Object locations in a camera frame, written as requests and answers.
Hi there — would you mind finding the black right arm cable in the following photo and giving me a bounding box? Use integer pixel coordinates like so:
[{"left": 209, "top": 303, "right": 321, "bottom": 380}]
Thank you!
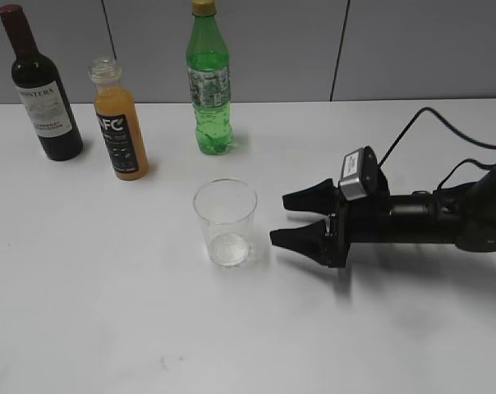
[{"left": 378, "top": 107, "right": 496, "bottom": 190}]

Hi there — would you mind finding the NFC orange juice bottle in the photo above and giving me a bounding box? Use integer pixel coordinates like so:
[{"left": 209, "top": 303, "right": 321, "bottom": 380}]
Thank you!
[{"left": 88, "top": 57, "right": 149, "bottom": 181}]

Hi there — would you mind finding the transparent plastic cup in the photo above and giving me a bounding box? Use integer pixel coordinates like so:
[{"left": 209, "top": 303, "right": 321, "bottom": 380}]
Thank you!
[{"left": 192, "top": 177, "right": 258, "bottom": 267}]

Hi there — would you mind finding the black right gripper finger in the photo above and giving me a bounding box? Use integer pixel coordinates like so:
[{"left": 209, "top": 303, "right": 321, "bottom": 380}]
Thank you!
[
  {"left": 269, "top": 220, "right": 327, "bottom": 265},
  {"left": 282, "top": 178, "right": 338, "bottom": 216}
]

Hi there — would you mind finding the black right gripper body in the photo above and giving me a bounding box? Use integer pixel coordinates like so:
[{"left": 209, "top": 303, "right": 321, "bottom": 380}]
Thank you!
[{"left": 322, "top": 178, "right": 390, "bottom": 268}]

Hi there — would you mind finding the green soda bottle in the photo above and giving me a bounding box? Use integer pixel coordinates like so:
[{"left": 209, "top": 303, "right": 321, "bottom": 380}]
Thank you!
[{"left": 186, "top": 0, "right": 233, "bottom": 155}]

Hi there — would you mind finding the red wine bottle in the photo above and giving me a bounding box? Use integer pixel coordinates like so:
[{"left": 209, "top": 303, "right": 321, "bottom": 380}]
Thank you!
[{"left": 0, "top": 4, "right": 83, "bottom": 161}]

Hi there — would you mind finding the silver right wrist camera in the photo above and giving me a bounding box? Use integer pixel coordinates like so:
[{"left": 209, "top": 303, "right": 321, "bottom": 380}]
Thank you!
[{"left": 338, "top": 146, "right": 380, "bottom": 201}]

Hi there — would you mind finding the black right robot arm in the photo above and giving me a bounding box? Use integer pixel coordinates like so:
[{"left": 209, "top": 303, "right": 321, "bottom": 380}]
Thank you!
[{"left": 269, "top": 146, "right": 496, "bottom": 268}]

